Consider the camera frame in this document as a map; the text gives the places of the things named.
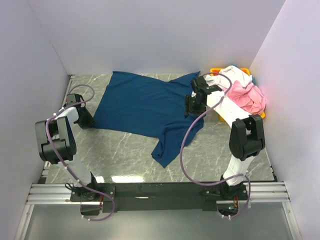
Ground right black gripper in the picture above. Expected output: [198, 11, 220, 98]
[183, 95, 206, 120]

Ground dark blue t shirt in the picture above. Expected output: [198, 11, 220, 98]
[93, 71, 204, 168]

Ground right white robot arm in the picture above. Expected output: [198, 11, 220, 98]
[180, 76, 266, 200]

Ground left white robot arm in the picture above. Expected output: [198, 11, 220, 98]
[35, 93, 100, 201]

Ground yellow plastic bin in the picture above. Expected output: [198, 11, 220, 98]
[210, 68, 265, 118]

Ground white t shirt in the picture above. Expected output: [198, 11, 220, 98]
[204, 65, 253, 92]

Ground pink t shirt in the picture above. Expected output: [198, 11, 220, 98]
[226, 80, 266, 115]

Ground black base beam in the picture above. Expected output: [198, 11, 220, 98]
[70, 182, 249, 215]

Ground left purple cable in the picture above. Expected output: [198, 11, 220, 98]
[44, 84, 117, 223]

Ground purple cable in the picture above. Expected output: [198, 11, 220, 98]
[44, 84, 117, 223]
[179, 72, 252, 220]

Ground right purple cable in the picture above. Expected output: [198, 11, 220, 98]
[179, 72, 252, 220]

